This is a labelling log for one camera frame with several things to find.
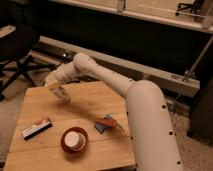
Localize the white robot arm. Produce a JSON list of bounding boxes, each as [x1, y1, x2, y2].
[[44, 53, 184, 171]]

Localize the metal rod stand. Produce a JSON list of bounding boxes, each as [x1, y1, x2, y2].
[[171, 34, 213, 113]]

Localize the blue cloth piece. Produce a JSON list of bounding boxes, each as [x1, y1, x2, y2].
[[94, 114, 112, 134]]

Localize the wooden table board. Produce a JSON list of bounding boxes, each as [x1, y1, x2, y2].
[[4, 82, 135, 171]]

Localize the white cup in bowl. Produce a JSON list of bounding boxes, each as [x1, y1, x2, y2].
[[65, 131, 84, 150]]

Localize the black and red box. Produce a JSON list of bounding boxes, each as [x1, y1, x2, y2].
[[21, 117, 52, 140]]

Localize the black office chair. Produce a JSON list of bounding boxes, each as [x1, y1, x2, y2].
[[0, 24, 55, 101]]

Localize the orange handled tool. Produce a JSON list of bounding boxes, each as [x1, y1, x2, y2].
[[96, 118, 123, 130]]

